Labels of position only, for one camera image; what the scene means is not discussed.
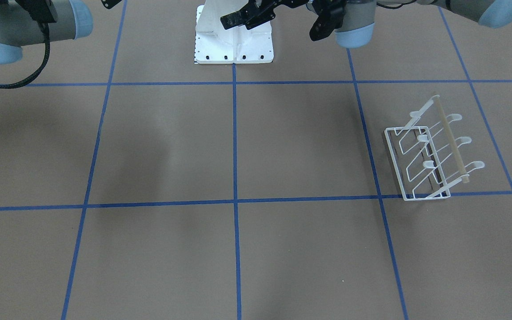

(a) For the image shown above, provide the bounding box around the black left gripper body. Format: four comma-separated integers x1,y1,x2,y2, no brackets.
220,0,308,30

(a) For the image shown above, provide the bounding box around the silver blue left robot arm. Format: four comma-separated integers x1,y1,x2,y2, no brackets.
219,0,512,49

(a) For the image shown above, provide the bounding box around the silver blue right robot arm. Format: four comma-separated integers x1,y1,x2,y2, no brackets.
0,0,93,64

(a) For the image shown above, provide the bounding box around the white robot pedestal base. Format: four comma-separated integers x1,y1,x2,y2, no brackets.
194,0,274,64

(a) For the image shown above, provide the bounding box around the white wire cup holder rack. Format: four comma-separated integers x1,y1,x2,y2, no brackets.
383,93,485,202

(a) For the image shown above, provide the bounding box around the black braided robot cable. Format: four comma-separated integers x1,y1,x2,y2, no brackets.
0,22,51,89

